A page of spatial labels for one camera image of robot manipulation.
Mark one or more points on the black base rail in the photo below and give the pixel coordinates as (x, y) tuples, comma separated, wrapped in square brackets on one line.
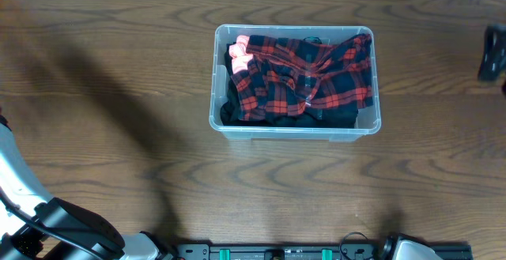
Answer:
[(364, 251)]

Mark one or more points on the large black garment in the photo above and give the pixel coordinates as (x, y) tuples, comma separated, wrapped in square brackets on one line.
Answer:
[(230, 110)]

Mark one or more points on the red plaid flannel shirt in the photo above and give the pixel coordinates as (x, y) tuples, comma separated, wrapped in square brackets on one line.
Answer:
[(287, 76)]

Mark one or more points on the clear plastic storage bin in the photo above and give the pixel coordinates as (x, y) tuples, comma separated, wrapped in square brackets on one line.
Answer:
[(368, 121)]

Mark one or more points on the dark teal garment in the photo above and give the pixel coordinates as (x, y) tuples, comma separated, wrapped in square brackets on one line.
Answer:
[(317, 118)]

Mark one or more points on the pink garment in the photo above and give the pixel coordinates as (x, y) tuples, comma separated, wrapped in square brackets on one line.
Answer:
[(238, 53)]

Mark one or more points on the dark green garment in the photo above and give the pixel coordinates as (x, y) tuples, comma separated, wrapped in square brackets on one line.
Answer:
[(313, 39)]

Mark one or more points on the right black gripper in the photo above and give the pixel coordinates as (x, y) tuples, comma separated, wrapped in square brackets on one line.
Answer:
[(501, 67)]

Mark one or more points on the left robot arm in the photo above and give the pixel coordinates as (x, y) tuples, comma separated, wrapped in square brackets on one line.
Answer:
[(30, 215)]

